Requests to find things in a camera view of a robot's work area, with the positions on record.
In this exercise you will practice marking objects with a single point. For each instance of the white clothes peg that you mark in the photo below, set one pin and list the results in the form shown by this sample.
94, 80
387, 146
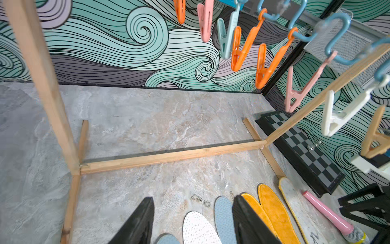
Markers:
333, 121

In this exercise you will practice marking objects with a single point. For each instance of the black white chessboard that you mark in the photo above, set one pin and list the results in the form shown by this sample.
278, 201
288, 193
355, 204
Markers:
319, 172

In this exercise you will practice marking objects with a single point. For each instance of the wooden clothes rack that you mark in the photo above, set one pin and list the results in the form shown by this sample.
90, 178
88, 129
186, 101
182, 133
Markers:
145, 83

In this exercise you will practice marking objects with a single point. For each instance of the clear acrylic wall box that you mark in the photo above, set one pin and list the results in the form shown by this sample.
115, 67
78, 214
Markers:
356, 38

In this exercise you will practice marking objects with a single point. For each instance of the tan clothes peg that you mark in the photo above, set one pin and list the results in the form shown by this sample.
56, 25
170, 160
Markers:
375, 142

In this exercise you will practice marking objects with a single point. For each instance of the orange insole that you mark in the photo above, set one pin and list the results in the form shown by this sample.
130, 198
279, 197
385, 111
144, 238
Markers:
277, 215
255, 205

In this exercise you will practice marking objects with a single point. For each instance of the pink clothes peg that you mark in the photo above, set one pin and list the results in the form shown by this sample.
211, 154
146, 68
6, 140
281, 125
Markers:
294, 98
205, 12

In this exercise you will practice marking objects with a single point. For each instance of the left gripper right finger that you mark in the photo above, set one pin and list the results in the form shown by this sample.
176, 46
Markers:
248, 226

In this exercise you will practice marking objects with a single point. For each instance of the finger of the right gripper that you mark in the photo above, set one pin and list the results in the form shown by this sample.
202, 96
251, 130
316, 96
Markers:
377, 211
366, 193

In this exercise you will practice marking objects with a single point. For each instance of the pink microphone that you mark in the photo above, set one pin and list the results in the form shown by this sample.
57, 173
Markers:
352, 234

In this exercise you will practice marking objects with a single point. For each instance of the blue clip hanger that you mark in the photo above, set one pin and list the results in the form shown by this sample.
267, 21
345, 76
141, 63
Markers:
320, 28

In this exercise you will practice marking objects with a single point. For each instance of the grey blue insole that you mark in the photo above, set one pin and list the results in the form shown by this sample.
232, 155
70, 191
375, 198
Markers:
167, 239
224, 221

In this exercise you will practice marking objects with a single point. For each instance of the white insole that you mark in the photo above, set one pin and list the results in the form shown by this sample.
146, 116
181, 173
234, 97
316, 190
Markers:
198, 230

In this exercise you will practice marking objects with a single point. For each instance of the silver chess piece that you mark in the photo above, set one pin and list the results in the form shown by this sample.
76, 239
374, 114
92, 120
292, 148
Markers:
313, 146

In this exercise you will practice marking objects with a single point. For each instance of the mint green clothes peg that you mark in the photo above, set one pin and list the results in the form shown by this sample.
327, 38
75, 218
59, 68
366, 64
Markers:
225, 37

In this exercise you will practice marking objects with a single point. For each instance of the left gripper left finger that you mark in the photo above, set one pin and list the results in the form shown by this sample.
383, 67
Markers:
138, 227

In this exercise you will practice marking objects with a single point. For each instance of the orange clothes peg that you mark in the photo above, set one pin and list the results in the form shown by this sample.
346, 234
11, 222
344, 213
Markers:
238, 56
180, 6
264, 74

